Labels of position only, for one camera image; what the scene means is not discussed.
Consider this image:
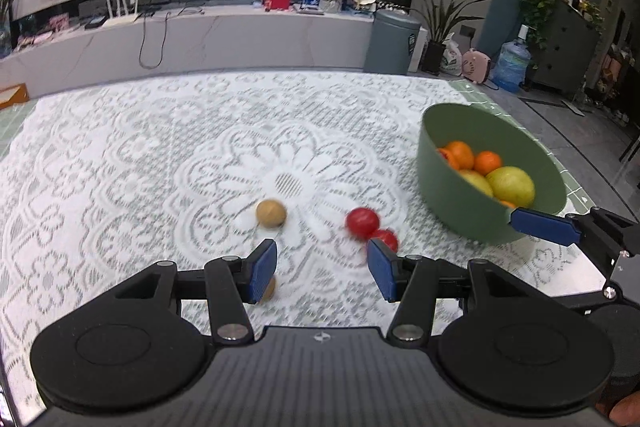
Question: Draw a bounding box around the red tomato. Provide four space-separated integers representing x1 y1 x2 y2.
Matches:
371 229 399 253
345 207 381 241

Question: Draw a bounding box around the white wifi router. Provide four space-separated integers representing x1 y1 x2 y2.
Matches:
104 0 140 27

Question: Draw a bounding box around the person's right hand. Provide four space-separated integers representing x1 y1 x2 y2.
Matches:
596 391 640 426

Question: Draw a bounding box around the blue water jug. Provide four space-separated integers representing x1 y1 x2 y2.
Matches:
490 25 530 93

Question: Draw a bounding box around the black hanging cable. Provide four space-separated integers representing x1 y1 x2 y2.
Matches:
136 8 206 70

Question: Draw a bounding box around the grey-blue pedal trash can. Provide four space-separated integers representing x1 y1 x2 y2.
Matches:
363 10 421 75

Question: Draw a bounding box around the dark grey drawer cabinet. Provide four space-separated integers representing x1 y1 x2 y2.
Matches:
526 2 600 95

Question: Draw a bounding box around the orange cardboard box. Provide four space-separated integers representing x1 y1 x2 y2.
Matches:
0 83 29 109

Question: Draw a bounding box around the green colander bowl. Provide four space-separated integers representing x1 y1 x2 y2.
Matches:
416 103 567 245

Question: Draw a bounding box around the potted long-leaf plant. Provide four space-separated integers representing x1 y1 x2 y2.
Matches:
412 0 489 75

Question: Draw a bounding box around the white plastic bag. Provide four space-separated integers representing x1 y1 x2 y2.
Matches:
439 32 463 77

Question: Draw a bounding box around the yellow-green apple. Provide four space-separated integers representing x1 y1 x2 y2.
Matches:
486 166 536 208
458 169 494 198

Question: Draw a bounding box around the red tomato lower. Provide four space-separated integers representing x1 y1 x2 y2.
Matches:
371 229 399 253

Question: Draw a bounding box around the brown kiwi fruit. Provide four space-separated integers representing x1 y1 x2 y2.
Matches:
256 199 288 229

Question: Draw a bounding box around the white lace tablecloth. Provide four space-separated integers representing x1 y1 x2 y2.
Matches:
1 72 602 423

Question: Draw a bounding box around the red tomato upper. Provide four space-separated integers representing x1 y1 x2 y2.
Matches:
345 207 381 241

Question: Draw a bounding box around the pink small heater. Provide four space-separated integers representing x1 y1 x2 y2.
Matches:
462 48 491 84

